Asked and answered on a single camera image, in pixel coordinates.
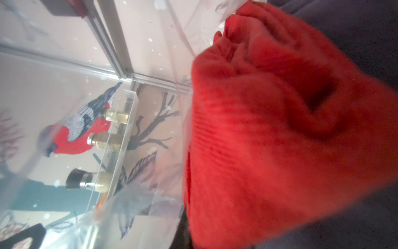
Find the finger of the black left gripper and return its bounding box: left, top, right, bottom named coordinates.
left=1, top=224, right=47, bottom=249

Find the clear plastic vacuum bag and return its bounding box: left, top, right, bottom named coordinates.
left=1, top=1, right=243, bottom=249

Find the red garment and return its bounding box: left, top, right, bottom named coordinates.
left=184, top=1, right=398, bottom=249

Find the black lid spice jar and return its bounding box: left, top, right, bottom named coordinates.
left=65, top=169, right=113, bottom=193

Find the small red packet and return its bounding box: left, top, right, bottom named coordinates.
left=94, top=195, right=107, bottom=215

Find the clear acrylic spice shelf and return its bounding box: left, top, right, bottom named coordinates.
left=86, top=90, right=139, bottom=212

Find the brown spice jar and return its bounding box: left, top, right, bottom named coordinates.
left=87, top=132, right=123, bottom=152

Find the yellow spice jar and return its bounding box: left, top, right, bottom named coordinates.
left=101, top=109, right=129, bottom=125

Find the purple grey folded garment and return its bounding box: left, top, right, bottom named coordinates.
left=269, top=0, right=398, bottom=90

